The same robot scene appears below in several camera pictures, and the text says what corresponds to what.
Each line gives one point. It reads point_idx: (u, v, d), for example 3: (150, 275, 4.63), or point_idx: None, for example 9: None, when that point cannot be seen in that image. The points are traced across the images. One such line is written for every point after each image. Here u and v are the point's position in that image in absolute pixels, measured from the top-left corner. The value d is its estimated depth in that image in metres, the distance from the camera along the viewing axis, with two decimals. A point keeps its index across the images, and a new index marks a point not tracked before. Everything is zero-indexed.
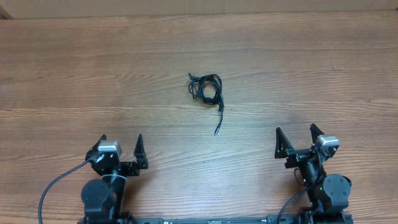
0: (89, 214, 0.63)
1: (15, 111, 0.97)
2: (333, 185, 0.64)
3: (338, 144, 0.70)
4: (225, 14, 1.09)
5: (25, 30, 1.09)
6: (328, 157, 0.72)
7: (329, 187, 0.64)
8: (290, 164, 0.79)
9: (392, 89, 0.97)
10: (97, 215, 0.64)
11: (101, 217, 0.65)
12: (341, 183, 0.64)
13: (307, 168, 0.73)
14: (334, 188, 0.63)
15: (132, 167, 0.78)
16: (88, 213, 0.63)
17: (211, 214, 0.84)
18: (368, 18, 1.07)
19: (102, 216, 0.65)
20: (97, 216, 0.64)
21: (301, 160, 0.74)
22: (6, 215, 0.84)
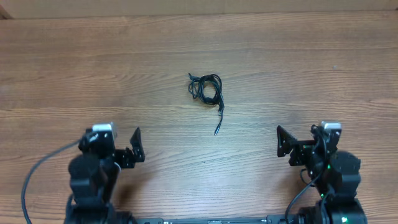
0: (74, 187, 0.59)
1: (15, 111, 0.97)
2: (341, 162, 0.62)
3: (341, 128, 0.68)
4: (225, 14, 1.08)
5: (24, 29, 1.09)
6: (329, 142, 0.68)
7: (336, 163, 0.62)
8: (293, 157, 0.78)
9: (391, 89, 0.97)
10: (83, 189, 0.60)
11: (88, 195, 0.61)
12: (349, 158, 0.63)
13: (311, 156, 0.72)
14: (341, 163, 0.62)
15: (126, 155, 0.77)
16: (74, 186, 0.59)
17: (211, 214, 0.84)
18: (368, 18, 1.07)
19: (90, 191, 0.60)
20: (84, 191, 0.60)
21: (304, 150, 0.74)
22: (6, 216, 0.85)
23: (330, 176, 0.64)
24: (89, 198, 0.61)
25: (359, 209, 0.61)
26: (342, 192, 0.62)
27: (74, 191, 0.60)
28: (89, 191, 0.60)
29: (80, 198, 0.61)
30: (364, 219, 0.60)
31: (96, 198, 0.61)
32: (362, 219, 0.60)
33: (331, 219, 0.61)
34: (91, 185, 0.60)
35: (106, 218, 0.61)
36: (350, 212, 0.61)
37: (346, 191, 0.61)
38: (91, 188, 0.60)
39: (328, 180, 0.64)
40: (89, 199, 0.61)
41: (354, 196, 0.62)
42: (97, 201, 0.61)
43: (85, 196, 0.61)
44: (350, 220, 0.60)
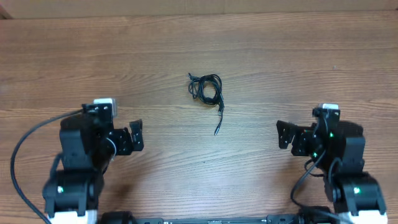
0: (64, 140, 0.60)
1: (15, 111, 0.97)
2: (345, 129, 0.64)
3: (339, 109, 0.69)
4: (225, 14, 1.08)
5: (24, 29, 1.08)
6: (329, 118, 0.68)
7: (341, 130, 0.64)
8: (294, 145, 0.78)
9: (392, 89, 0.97)
10: (73, 141, 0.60)
11: (78, 153, 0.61)
12: (351, 126, 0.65)
13: (312, 140, 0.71)
14: (342, 129, 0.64)
15: (124, 135, 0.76)
16: (64, 137, 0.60)
17: (211, 214, 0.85)
18: (368, 18, 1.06)
19: (79, 149, 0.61)
20: (74, 147, 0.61)
21: (304, 134, 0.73)
22: (7, 216, 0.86)
23: (333, 146, 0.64)
24: (78, 156, 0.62)
25: (371, 180, 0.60)
26: (347, 158, 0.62)
27: (64, 148, 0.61)
28: (78, 147, 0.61)
29: (68, 158, 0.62)
30: (379, 190, 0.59)
31: (84, 158, 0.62)
32: (376, 190, 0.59)
33: (342, 191, 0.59)
34: (82, 141, 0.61)
35: (91, 179, 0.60)
36: (363, 183, 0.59)
37: (351, 157, 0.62)
38: (80, 143, 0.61)
39: (332, 152, 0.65)
40: (78, 158, 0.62)
41: (361, 165, 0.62)
42: (87, 160, 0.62)
43: (74, 154, 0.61)
44: (363, 191, 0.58)
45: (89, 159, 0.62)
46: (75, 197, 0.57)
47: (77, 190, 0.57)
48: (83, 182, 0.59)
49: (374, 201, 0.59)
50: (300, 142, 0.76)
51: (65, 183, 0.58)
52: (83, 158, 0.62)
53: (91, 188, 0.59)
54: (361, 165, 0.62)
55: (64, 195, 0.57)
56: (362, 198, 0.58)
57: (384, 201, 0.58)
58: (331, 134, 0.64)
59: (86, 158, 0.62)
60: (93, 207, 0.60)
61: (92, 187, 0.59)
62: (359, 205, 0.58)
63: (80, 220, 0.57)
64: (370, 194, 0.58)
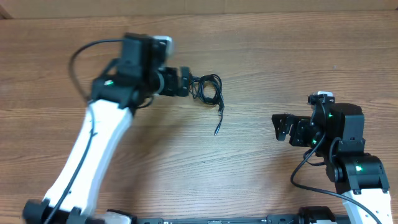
0: (124, 43, 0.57)
1: (15, 111, 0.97)
2: (342, 106, 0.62)
3: (333, 96, 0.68)
4: (225, 14, 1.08)
5: (24, 29, 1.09)
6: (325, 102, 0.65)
7: (339, 108, 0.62)
8: (291, 136, 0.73)
9: (392, 89, 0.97)
10: (130, 45, 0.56)
11: (132, 61, 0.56)
12: (348, 104, 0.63)
13: (310, 129, 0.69)
14: (341, 107, 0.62)
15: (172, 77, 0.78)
16: (125, 40, 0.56)
17: (211, 214, 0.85)
18: (368, 18, 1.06)
19: (135, 56, 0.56)
20: (129, 53, 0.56)
21: (301, 122, 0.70)
22: (7, 216, 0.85)
23: (333, 127, 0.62)
24: (131, 65, 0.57)
25: (374, 158, 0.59)
26: (347, 137, 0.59)
27: (122, 51, 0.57)
28: (133, 55, 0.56)
29: (122, 65, 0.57)
30: (381, 168, 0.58)
31: (136, 67, 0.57)
32: (379, 168, 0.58)
33: (345, 170, 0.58)
34: (140, 51, 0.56)
35: (137, 86, 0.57)
36: (364, 161, 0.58)
37: (352, 136, 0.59)
38: (136, 50, 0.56)
39: (332, 132, 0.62)
40: (129, 67, 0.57)
41: (362, 144, 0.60)
42: (137, 70, 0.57)
43: (128, 62, 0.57)
44: (365, 169, 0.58)
45: (142, 72, 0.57)
46: (118, 98, 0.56)
47: (122, 91, 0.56)
48: (130, 85, 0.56)
49: (376, 179, 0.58)
50: (296, 132, 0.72)
51: (114, 81, 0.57)
52: (135, 68, 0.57)
53: (135, 94, 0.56)
54: (362, 144, 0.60)
55: (109, 91, 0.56)
56: (364, 177, 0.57)
57: (387, 178, 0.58)
58: (329, 114, 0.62)
59: (138, 68, 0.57)
60: (130, 114, 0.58)
61: (137, 94, 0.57)
62: (363, 182, 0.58)
63: (119, 112, 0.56)
64: (372, 171, 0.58)
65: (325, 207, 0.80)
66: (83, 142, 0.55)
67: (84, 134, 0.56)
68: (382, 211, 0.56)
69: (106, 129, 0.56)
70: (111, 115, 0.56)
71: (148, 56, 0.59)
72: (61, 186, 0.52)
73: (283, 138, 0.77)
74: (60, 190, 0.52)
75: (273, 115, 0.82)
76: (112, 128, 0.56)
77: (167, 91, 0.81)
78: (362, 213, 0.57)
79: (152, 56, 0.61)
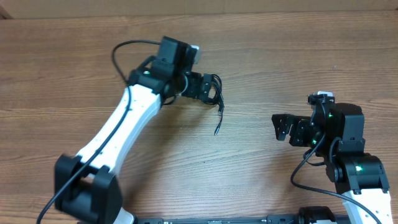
0: (164, 43, 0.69)
1: (15, 111, 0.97)
2: (342, 107, 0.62)
3: (333, 96, 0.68)
4: (225, 14, 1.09)
5: (25, 30, 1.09)
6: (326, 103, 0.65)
7: (339, 108, 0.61)
8: (291, 136, 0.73)
9: (392, 89, 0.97)
10: (169, 47, 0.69)
11: (168, 59, 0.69)
12: (349, 105, 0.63)
13: (310, 128, 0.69)
14: (341, 107, 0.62)
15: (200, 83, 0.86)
16: (165, 42, 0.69)
17: (211, 214, 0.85)
18: (368, 18, 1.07)
19: (171, 56, 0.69)
20: (166, 53, 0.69)
21: (301, 122, 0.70)
22: (5, 216, 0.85)
23: (333, 127, 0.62)
24: (166, 63, 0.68)
25: (374, 158, 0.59)
26: (347, 137, 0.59)
27: (158, 51, 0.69)
28: (170, 54, 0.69)
29: (158, 61, 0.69)
30: (381, 168, 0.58)
31: (170, 65, 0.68)
32: (379, 168, 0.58)
33: (344, 170, 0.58)
34: (175, 51, 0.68)
35: (168, 80, 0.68)
36: (364, 161, 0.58)
37: (352, 135, 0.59)
38: (173, 51, 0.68)
39: (332, 132, 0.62)
40: (163, 64, 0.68)
41: (362, 144, 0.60)
42: (170, 68, 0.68)
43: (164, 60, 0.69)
44: (365, 170, 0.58)
45: (173, 70, 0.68)
46: (153, 86, 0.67)
47: (157, 81, 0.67)
48: (163, 78, 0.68)
49: (377, 180, 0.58)
50: (296, 132, 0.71)
51: (151, 73, 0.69)
52: (168, 65, 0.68)
53: (166, 87, 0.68)
54: (362, 144, 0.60)
55: (145, 79, 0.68)
56: (364, 177, 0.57)
57: (387, 178, 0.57)
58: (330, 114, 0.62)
59: (171, 66, 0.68)
60: (159, 104, 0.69)
61: (168, 87, 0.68)
62: (363, 182, 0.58)
63: (152, 96, 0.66)
64: (372, 171, 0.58)
65: (324, 207, 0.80)
66: (118, 116, 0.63)
67: (121, 109, 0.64)
68: (382, 211, 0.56)
69: (140, 107, 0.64)
70: (145, 96, 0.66)
71: (180, 58, 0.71)
72: (94, 147, 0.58)
73: (283, 138, 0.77)
74: (92, 150, 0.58)
75: (273, 115, 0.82)
76: (145, 106, 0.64)
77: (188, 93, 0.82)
78: (362, 213, 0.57)
79: (183, 59, 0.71)
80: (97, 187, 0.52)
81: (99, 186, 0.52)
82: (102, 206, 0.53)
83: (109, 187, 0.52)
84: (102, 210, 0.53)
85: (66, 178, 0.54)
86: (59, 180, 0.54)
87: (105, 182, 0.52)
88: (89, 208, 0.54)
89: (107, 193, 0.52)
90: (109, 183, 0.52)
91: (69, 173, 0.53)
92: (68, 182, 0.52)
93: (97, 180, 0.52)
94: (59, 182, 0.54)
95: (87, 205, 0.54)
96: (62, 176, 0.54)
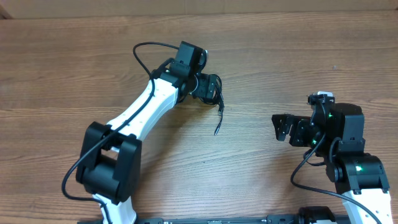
0: (182, 46, 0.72)
1: (15, 111, 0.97)
2: (342, 107, 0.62)
3: (333, 97, 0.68)
4: (225, 14, 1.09)
5: (25, 30, 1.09)
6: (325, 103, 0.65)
7: (339, 108, 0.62)
8: (291, 135, 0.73)
9: (392, 89, 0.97)
10: (186, 50, 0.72)
11: (185, 61, 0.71)
12: (348, 105, 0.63)
13: (310, 128, 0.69)
14: (341, 107, 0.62)
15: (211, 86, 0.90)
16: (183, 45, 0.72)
17: (211, 214, 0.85)
18: (368, 18, 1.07)
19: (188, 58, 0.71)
20: (183, 56, 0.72)
21: (301, 122, 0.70)
22: (5, 216, 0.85)
23: (332, 127, 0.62)
24: (183, 64, 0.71)
25: (374, 158, 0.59)
26: (347, 137, 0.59)
27: (177, 53, 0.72)
28: (186, 57, 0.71)
29: (176, 63, 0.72)
30: (382, 168, 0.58)
31: (186, 67, 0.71)
32: (379, 168, 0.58)
33: (345, 170, 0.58)
34: (191, 54, 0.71)
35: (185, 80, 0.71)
36: (364, 161, 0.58)
37: (352, 135, 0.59)
38: (190, 54, 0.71)
39: (331, 132, 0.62)
40: (181, 65, 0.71)
41: (362, 144, 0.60)
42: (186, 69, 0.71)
43: (181, 62, 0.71)
44: (365, 170, 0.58)
45: (189, 71, 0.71)
46: (171, 83, 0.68)
47: (175, 78, 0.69)
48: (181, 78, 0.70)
49: (377, 179, 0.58)
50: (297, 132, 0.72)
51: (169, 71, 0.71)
52: (185, 68, 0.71)
53: (183, 86, 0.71)
54: (362, 144, 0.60)
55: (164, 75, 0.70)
56: (364, 177, 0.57)
57: (387, 178, 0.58)
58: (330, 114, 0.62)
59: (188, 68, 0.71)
60: (175, 99, 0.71)
61: (184, 86, 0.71)
62: (364, 182, 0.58)
63: (171, 88, 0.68)
64: (372, 172, 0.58)
65: (325, 207, 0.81)
66: (142, 100, 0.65)
67: (145, 95, 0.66)
68: (382, 211, 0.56)
69: (161, 96, 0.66)
70: (165, 87, 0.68)
71: (196, 60, 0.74)
72: (120, 120, 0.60)
73: (284, 138, 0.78)
74: (120, 121, 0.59)
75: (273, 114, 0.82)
76: (167, 94, 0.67)
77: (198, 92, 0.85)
78: (362, 213, 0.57)
79: (196, 62, 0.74)
80: (124, 153, 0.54)
81: (125, 153, 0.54)
82: (124, 173, 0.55)
83: (134, 155, 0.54)
84: (124, 177, 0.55)
85: (92, 144, 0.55)
86: (85, 145, 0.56)
87: (132, 148, 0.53)
88: (111, 175, 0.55)
89: (132, 160, 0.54)
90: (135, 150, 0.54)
91: (98, 139, 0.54)
92: (96, 145, 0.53)
93: (124, 147, 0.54)
94: (85, 147, 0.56)
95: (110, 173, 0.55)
96: (89, 142, 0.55)
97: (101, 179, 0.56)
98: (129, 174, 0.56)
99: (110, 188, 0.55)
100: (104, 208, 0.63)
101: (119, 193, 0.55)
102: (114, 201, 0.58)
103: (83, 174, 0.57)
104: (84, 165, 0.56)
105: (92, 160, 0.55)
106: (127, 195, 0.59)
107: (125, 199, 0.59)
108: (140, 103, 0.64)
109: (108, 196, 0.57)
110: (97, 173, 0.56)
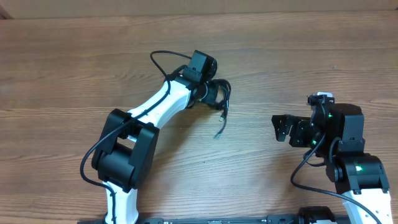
0: (196, 54, 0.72)
1: (14, 111, 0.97)
2: (342, 107, 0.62)
3: (333, 97, 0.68)
4: (225, 14, 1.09)
5: (25, 30, 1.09)
6: (325, 104, 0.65)
7: (339, 108, 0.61)
8: (291, 135, 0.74)
9: (392, 89, 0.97)
10: (200, 58, 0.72)
11: (196, 68, 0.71)
12: (349, 105, 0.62)
13: (309, 128, 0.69)
14: (341, 107, 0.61)
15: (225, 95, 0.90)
16: (197, 53, 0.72)
17: (211, 214, 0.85)
18: (368, 18, 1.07)
19: (199, 66, 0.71)
20: (196, 64, 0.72)
21: (302, 123, 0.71)
22: (6, 216, 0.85)
23: (332, 127, 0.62)
24: (195, 71, 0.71)
25: (374, 159, 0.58)
26: (347, 137, 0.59)
27: (190, 60, 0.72)
28: (199, 65, 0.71)
29: (189, 68, 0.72)
30: (381, 167, 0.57)
31: (197, 73, 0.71)
32: (379, 168, 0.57)
33: (344, 170, 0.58)
34: (204, 62, 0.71)
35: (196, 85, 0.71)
36: (364, 161, 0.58)
37: (352, 135, 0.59)
38: (203, 62, 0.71)
39: (331, 132, 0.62)
40: (193, 72, 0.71)
41: (362, 144, 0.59)
42: (199, 75, 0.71)
43: (194, 68, 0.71)
44: (365, 169, 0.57)
45: (201, 78, 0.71)
46: (185, 85, 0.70)
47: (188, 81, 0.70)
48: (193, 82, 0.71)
49: (376, 179, 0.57)
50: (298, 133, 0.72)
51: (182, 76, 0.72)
52: (197, 74, 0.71)
53: (195, 91, 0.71)
54: (362, 144, 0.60)
55: (178, 78, 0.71)
56: (364, 177, 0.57)
57: (386, 178, 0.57)
58: (329, 114, 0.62)
59: (199, 75, 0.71)
60: (187, 101, 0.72)
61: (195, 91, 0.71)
62: (364, 182, 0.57)
63: (184, 90, 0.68)
64: (372, 170, 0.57)
65: (325, 207, 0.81)
66: (158, 96, 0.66)
67: (161, 93, 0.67)
68: (382, 212, 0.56)
69: (176, 96, 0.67)
70: (180, 88, 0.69)
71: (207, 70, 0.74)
72: (140, 110, 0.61)
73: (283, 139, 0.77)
74: (139, 111, 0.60)
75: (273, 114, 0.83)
76: (181, 94, 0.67)
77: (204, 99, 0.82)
78: (362, 213, 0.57)
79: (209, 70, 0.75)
80: (142, 139, 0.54)
81: (143, 139, 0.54)
82: (140, 160, 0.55)
83: (152, 141, 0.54)
84: (139, 163, 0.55)
85: (114, 126, 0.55)
86: (105, 129, 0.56)
87: (150, 135, 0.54)
88: (126, 162, 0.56)
89: (149, 147, 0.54)
90: (153, 137, 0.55)
91: (119, 124, 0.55)
92: (118, 128, 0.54)
93: (142, 134, 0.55)
94: (104, 130, 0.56)
95: (125, 160, 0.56)
96: (111, 124, 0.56)
97: (115, 165, 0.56)
98: (145, 162, 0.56)
99: (124, 174, 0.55)
100: (112, 197, 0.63)
101: (132, 180, 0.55)
102: (125, 190, 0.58)
103: (98, 159, 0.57)
104: (102, 149, 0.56)
105: (110, 144, 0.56)
106: (139, 183, 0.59)
107: (137, 188, 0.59)
108: (157, 99, 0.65)
109: (121, 183, 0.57)
110: (113, 158, 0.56)
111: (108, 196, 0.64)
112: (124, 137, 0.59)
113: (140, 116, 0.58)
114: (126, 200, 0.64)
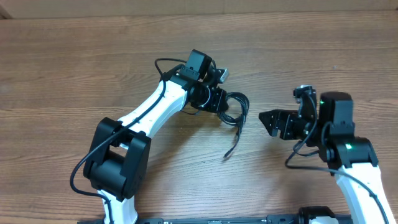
0: (193, 53, 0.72)
1: (14, 111, 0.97)
2: (331, 94, 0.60)
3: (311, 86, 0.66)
4: (225, 14, 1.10)
5: (25, 30, 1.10)
6: (312, 95, 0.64)
7: (328, 96, 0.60)
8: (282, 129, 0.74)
9: (392, 89, 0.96)
10: (198, 57, 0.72)
11: (194, 67, 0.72)
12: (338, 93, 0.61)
13: (298, 121, 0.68)
14: (330, 94, 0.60)
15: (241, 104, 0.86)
16: (194, 52, 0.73)
17: (211, 214, 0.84)
18: (368, 18, 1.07)
19: (197, 65, 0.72)
20: (194, 63, 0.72)
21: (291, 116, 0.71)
22: (6, 216, 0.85)
23: (324, 113, 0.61)
24: (193, 70, 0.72)
25: (362, 140, 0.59)
26: (338, 121, 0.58)
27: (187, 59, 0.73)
28: (197, 63, 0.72)
29: (186, 68, 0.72)
30: (370, 145, 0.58)
31: (195, 73, 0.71)
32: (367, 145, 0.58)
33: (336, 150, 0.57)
34: (202, 61, 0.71)
35: (194, 83, 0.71)
36: (354, 140, 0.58)
37: (342, 119, 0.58)
38: (200, 61, 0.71)
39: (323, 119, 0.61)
40: (190, 71, 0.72)
41: (352, 127, 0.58)
42: (196, 74, 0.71)
43: (191, 68, 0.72)
44: (355, 147, 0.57)
45: (198, 78, 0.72)
46: (181, 85, 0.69)
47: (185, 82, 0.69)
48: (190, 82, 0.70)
49: (365, 155, 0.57)
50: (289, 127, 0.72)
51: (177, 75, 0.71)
52: (194, 74, 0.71)
53: (192, 89, 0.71)
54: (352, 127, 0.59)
55: (173, 79, 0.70)
56: (354, 154, 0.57)
57: (375, 155, 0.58)
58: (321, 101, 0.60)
59: (197, 75, 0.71)
60: (183, 102, 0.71)
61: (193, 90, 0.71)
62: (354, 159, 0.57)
63: (180, 91, 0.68)
64: (362, 151, 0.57)
65: (325, 207, 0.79)
66: (152, 100, 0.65)
67: (155, 96, 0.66)
68: (373, 183, 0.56)
69: (171, 98, 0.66)
70: (175, 89, 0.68)
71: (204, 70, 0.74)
72: (131, 117, 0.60)
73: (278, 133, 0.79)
74: (130, 118, 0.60)
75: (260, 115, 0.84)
76: (176, 96, 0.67)
77: (211, 106, 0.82)
78: (354, 185, 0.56)
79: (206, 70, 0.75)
80: (133, 149, 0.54)
81: (134, 149, 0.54)
82: (132, 170, 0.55)
83: (143, 152, 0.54)
84: (131, 173, 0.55)
85: (104, 137, 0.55)
86: (96, 139, 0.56)
87: (142, 145, 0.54)
88: (118, 172, 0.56)
89: (140, 157, 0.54)
90: (145, 147, 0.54)
91: (109, 134, 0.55)
92: (108, 139, 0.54)
93: (134, 144, 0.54)
94: (96, 140, 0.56)
95: (116, 170, 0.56)
96: (101, 135, 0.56)
97: (107, 175, 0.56)
98: (137, 171, 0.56)
99: (117, 184, 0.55)
100: (107, 205, 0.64)
101: (125, 190, 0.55)
102: (119, 199, 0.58)
103: (90, 168, 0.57)
104: (93, 160, 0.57)
105: (101, 154, 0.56)
106: (133, 192, 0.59)
107: (130, 197, 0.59)
108: (150, 103, 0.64)
109: (114, 192, 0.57)
110: (104, 169, 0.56)
111: (104, 205, 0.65)
112: (117, 144, 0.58)
113: (130, 125, 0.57)
114: (122, 207, 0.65)
